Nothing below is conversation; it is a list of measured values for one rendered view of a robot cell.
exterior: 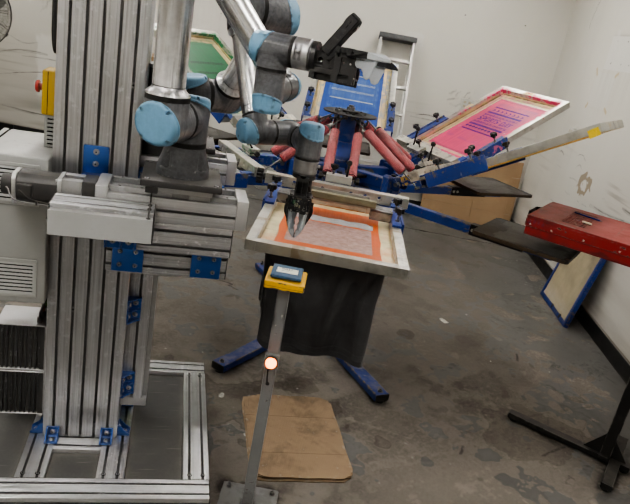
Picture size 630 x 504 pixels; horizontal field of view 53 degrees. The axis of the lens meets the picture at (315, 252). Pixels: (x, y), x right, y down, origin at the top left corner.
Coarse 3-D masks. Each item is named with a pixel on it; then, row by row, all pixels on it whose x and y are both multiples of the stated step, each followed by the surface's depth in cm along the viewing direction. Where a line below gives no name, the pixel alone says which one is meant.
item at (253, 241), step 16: (272, 208) 264; (352, 208) 291; (368, 208) 291; (256, 224) 237; (256, 240) 221; (400, 240) 250; (288, 256) 221; (304, 256) 221; (320, 256) 221; (336, 256) 220; (352, 256) 223; (400, 256) 232; (368, 272) 221; (384, 272) 221; (400, 272) 221
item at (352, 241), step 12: (336, 216) 279; (348, 216) 282; (360, 216) 286; (336, 228) 262; (348, 228) 265; (336, 240) 247; (348, 240) 250; (360, 240) 253; (372, 240) 256; (336, 252) 234; (348, 252) 237; (360, 252) 239; (372, 252) 242
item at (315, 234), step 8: (320, 208) 286; (328, 216) 277; (280, 224) 254; (296, 224) 258; (312, 224) 261; (320, 224) 263; (328, 224) 265; (280, 232) 245; (288, 232) 246; (304, 232) 250; (312, 232) 252; (320, 232) 253; (328, 232) 255; (280, 240) 236; (288, 240) 238; (296, 240) 239; (304, 240) 241; (312, 240) 242; (320, 240) 244; (328, 240) 246; (320, 248) 235
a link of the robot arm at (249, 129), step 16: (256, 0) 189; (240, 48) 187; (240, 64) 187; (240, 80) 187; (240, 96) 188; (256, 112) 185; (240, 128) 185; (256, 128) 184; (272, 128) 187; (272, 144) 191
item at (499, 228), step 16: (416, 208) 333; (448, 224) 325; (464, 224) 320; (496, 224) 318; (512, 224) 323; (496, 240) 294; (512, 240) 295; (528, 240) 300; (544, 240) 305; (544, 256) 283; (560, 256) 284; (576, 256) 294
